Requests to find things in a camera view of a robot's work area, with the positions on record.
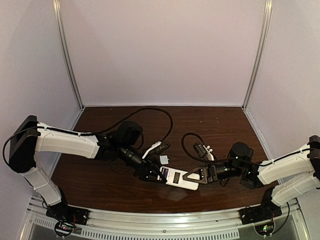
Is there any purple battery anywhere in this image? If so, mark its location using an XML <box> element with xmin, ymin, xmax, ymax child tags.
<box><xmin>161</xmin><ymin>167</ymin><xmax>170</xmax><ymax>179</ymax></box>

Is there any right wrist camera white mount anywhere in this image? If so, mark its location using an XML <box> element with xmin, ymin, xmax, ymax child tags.
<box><xmin>193</xmin><ymin>142</ymin><xmax>216</xmax><ymax>162</ymax></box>

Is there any right aluminium frame post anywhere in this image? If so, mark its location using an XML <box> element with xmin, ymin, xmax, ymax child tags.
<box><xmin>242</xmin><ymin>0</ymin><xmax>273</xmax><ymax>111</ymax></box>

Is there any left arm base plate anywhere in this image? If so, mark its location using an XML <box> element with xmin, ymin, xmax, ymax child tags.
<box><xmin>46</xmin><ymin>202</ymin><xmax>90</xmax><ymax>226</ymax></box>

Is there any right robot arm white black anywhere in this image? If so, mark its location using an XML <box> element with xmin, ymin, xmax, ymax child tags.
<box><xmin>182</xmin><ymin>135</ymin><xmax>320</xmax><ymax>223</ymax></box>

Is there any front aluminium rail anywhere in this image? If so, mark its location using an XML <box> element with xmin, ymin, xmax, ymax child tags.
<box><xmin>21</xmin><ymin>196</ymin><xmax>310</xmax><ymax>240</ymax></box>

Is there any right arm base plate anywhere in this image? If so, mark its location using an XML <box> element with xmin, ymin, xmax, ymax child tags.
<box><xmin>238</xmin><ymin>203</ymin><xmax>282</xmax><ymax>225</ymax></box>

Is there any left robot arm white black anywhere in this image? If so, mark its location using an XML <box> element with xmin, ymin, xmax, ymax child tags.
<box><xmin>3</xmin><ymin>115</ymin><xmax>167</xmax><ymax>220</ymax></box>

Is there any aluminium frame post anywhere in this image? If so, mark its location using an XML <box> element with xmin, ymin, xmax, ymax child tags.
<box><xmin>242</xmin><ymin>0</ymin><xmax>273</xmax><ymax>111</ymax></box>
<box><xmin>52</xmin><ymin>0</ymin><xmax>85</xmax><ymax>110</ymax></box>

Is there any white battery cover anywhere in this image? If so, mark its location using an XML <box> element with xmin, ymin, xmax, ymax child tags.
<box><xmin>159</xmin><ymin>155</ymin><xmax>169</xmax><ymax>165</ymax></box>

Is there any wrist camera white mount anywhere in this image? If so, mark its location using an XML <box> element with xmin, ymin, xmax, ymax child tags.
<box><xmin>142</xmin><ymin>141</ymin><xmax>171</xmax><ymax>159</ymax></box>
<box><xmin>193</xmin><ymin>142</ymin><xmax>216</xmax><ymax>162</ymax></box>

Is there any white remote control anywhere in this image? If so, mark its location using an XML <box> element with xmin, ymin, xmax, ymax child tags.
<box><xmin>160</xmin><ymin>166</ymin><xmax>199</xmax><ymax>191</ymax></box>

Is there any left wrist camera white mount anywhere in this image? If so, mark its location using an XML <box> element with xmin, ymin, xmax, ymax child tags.
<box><xmin>142</xmin><ymin>141</ymin><xmax>171</xmax><ymax>159</ymax></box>

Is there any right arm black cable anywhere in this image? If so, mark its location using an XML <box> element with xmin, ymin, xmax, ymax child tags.
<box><xmin>181</xmin><ymin>132</ymin><xmax>311</xmax><ymax>168</ymax></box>

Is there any left aluminium frame post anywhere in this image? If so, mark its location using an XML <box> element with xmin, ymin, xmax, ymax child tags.
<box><xmin>52</xmin><ymin>0</ymin><xmax>85</xmax><ymax>110</ymax></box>

